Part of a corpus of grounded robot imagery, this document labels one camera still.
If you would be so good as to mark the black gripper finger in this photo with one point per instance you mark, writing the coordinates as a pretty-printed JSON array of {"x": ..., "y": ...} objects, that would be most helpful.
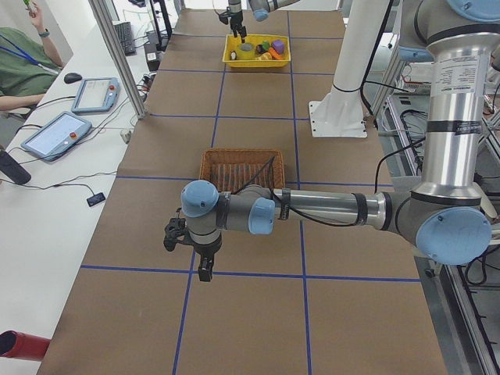
[{"x": 205, "y": 269}]

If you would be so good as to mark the yellow tape roll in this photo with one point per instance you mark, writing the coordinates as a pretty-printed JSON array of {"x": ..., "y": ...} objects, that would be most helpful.
[{"x": 245, "y": 51}]

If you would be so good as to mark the yellow plastic basket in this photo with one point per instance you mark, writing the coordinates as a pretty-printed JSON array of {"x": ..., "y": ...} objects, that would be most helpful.
[{"x": 231, "y": 44}]

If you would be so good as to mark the brown wicker basket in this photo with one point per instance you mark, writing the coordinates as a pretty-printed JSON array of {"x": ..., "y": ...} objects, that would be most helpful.
[{"x": 230, "y": 169}]

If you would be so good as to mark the toy croissant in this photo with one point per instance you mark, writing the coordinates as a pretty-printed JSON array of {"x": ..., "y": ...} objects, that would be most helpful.
[{"x": 264, "y": 57}]

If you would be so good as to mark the purple foam block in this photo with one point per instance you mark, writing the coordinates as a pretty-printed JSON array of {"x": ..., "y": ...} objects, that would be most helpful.
[{"x": 278, "y": 46}]

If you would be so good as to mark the toy carrot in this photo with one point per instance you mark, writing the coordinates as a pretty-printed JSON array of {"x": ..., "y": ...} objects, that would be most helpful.
[{"x": 275, "y": 55}]

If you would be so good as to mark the black keyboard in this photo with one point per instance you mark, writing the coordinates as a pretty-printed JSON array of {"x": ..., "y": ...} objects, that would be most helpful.
[{"x": 126, "y": 38}]

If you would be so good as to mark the small black usb device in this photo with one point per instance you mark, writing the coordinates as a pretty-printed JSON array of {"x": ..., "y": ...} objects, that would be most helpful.
[{"x": 95, "y": 199}]

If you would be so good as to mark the far teach pendant tablet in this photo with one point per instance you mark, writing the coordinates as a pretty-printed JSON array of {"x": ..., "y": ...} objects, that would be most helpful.
[{"x": 96, "y": 95}]

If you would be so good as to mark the teach pendant tablet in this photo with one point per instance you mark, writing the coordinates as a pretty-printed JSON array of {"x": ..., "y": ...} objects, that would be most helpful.
[
  {"x": 57, "y": 137},
  {"x": 96, "y": 95}
]

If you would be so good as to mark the black computer mouse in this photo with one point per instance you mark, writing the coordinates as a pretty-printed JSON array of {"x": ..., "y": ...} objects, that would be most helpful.
[{"x": 71, "y": 78}]

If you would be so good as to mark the near teach pendant tablet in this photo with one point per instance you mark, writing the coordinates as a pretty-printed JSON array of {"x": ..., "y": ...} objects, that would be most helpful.
[{"x": 57, "y": 137}]

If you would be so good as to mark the red cylinder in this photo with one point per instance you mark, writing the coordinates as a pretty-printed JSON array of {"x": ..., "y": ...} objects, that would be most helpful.
[{"x": 18, "y": 345}]

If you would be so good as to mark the person in green shirt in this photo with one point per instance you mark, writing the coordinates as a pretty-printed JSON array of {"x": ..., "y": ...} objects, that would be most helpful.
[{"x": 28, "y": 68}]

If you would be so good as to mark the black bottle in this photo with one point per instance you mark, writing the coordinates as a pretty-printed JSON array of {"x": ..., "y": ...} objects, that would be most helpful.
[{"x": 12, "y": 169}]

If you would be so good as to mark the white camera stand post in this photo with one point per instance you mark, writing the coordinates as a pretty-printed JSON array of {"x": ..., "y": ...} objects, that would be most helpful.
[{"x": 340, "y": 113}]

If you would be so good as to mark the aluminium frame post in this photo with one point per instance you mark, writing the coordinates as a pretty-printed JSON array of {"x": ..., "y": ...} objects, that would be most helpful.
[{"x": 105, "y": 24}]

